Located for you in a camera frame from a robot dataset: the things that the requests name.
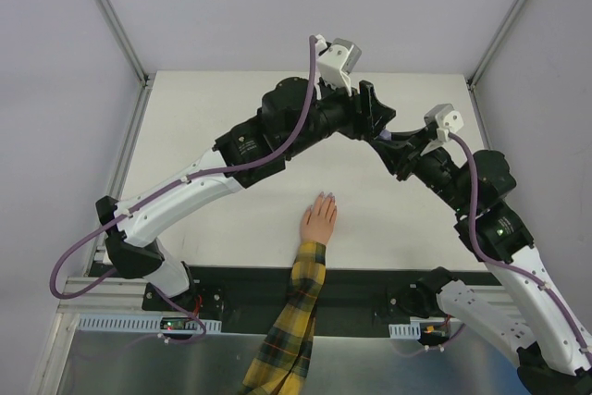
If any purple nail polish bottle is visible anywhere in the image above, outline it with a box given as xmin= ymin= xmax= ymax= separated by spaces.
xmin=378 ymin=130 xmax=392 ymax=141

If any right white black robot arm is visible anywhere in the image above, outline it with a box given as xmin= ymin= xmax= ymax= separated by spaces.
xmin=370 ymin=127 xmax=591 ymax=394

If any yellow plaid sleeve forearm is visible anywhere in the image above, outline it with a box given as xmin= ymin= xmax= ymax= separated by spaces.
xmin=240 ymin=242 xmax=327 ymax=394

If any mannequin hand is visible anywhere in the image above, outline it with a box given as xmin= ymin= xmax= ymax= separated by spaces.
xmin=300 ymin=192 xmax=338 ymax=246

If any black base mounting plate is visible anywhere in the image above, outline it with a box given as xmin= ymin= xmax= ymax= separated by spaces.
xmin=87 ymin=261 xmax=491 ymax=336

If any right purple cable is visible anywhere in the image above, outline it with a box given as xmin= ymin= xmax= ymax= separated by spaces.
xmin=446 ymin=131 xmax=588 ymax=357

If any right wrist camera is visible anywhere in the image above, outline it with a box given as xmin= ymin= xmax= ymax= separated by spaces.
xmin=424 ymin=104 xmax=464 ymax=142

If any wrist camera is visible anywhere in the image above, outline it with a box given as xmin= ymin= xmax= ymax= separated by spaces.
xmin=315 ymin=34 xmax=362 ymax=95
xmin=424 ymin=104 xmax=464 ymax=142

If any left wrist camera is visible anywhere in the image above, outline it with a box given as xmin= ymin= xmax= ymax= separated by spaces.
xmin=315 ymin=34 xmax=362 ymax=95

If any right white cable duct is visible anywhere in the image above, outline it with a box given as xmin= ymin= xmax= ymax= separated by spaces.
xmin=388 ymin=322 xmax=422 ymax=340

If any white cable duct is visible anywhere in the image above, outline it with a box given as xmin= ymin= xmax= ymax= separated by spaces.
xmin=388 ymin=322 xmax=422 ymax=340
xmin=78 ymin=315 xmax=222 ymax=335

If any right aluminium frame post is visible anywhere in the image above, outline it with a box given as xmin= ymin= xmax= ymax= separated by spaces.
xmin=466 ymin=0 xmax=530 ymax=92

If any aluminium frame post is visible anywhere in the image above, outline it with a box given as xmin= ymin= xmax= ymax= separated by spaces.
xmin=466 ymin=0 xmax=530 ymax=92
xmin=94 ymin=0 xmax=150 ymax=87

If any left aluminium frame post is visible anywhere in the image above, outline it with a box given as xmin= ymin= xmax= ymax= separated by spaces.
xmin=94 ymin=0 xmax=150 ymax=87

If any left white cable duct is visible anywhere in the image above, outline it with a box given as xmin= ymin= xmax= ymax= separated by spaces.
xmin=78 ymin=315 xmax=222 ymax=335

